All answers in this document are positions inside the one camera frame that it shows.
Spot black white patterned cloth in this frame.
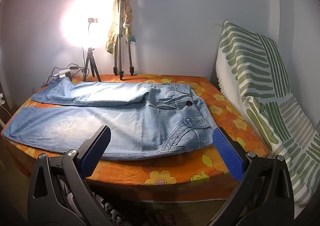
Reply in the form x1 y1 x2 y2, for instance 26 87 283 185
95 191 120 226

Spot white power strip with cables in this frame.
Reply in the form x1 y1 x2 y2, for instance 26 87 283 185
41 64 87 86

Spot tall metal tripod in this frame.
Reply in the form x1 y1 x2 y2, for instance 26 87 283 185
114 0 135 81

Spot small black tripod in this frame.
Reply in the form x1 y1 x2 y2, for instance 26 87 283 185
82 48 102 82

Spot light blue denim pants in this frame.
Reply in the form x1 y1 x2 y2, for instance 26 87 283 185
1 77 218 161

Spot green striped white blanket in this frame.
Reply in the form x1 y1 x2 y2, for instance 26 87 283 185
215 19 320 219

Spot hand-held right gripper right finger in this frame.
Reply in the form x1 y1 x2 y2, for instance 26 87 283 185
212 127 295 226

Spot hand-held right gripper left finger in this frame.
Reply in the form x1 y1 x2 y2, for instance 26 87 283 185
27 125 118 226

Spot yellow patterned cloth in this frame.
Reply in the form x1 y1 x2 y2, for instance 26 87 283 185
105 0 134 56

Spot orange floral bedsheet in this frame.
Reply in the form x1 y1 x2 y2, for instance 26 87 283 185
0 74 272 201

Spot bright ring light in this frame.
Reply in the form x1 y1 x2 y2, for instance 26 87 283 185
60 0 110 48

